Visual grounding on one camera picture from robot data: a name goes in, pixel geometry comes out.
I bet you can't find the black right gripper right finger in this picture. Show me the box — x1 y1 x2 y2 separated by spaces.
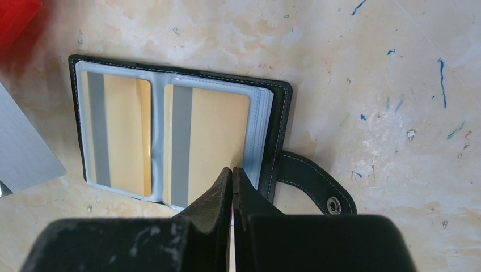
233 168 416 271

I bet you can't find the red plastic bin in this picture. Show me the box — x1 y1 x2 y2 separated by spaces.
1 0 42 55

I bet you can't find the black leather card holder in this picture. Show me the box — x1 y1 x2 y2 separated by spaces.
69 54 357 216

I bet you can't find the silver credit card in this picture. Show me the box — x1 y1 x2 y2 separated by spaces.
1 86 66 193

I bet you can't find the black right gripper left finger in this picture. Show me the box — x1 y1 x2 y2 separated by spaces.
22 168 233 271

